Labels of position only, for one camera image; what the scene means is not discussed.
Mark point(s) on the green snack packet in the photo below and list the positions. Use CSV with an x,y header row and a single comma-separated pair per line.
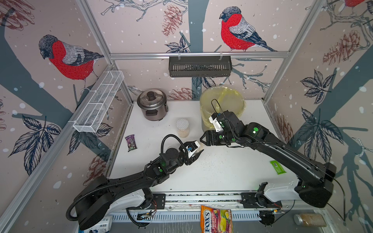
x,y
278,167

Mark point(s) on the silver rice cooker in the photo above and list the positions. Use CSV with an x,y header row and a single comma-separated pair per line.
x,y
153,103

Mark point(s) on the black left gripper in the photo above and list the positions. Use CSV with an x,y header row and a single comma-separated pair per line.
x,y
192,160

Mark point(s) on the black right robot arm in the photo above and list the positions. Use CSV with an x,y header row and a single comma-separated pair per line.
x,y
315,180

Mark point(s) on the Fox's fruits candy bag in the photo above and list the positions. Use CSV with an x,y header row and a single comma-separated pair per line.
x,y
216,220

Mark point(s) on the jar lying at base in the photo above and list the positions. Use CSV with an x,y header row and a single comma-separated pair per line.
x,y
309,220

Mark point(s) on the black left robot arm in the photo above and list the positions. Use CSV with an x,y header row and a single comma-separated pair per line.
x,y
92,204

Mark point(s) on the purple M&M's candy packet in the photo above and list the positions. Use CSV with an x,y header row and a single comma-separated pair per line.
x,y
131,143

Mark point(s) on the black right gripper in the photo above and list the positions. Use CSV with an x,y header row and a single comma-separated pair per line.
x,y
212,138

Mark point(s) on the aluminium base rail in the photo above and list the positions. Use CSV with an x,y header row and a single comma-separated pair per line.
x,y
173,207

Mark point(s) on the white wire mesh shelf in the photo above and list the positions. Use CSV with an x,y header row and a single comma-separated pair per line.
x,y
94,112

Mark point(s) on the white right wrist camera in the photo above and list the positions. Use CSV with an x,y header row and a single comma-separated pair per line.
x,y
214,119

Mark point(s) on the clear jar with rice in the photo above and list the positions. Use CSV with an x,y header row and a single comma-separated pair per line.
x,y
199,147

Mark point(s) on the black hanging wire basket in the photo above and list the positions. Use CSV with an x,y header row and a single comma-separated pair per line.
x,y
200,66

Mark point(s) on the clear jar with sealed top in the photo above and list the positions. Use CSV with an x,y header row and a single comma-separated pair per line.
x,y
182,126

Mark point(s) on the mesh bin with yellow bag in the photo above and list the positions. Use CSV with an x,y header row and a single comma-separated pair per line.
x,y
219,99

